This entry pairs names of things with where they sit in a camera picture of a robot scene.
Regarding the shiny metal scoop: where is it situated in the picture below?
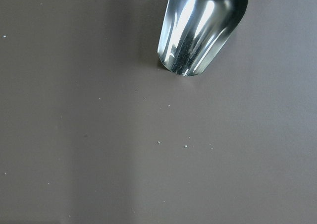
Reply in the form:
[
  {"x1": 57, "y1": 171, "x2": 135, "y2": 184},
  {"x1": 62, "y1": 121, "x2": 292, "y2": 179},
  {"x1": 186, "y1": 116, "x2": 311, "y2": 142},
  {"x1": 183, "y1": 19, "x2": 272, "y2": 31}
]
[{"x1": 158, "y1": 0, "x2": 249, "y2": 76}]

